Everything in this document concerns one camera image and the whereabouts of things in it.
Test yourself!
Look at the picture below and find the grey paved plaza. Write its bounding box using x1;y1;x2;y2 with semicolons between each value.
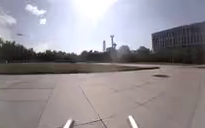
0;63;205;128

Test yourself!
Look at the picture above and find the grass field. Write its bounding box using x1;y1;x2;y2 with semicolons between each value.
0;62;161;76

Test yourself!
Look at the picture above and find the robot's own part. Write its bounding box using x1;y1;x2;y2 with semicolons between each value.
62;118;74;128
127;115;140;128

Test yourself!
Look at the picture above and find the row of trees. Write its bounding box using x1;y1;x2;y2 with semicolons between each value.
0;34;205;65

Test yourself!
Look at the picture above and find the manhole cover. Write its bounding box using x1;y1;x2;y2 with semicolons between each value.
152;73;171;79

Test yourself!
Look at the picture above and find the tall tower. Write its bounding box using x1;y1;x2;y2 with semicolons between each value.
102;34;118;54

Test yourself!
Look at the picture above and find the large grey office building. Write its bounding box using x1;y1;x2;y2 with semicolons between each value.
151;19;205;64

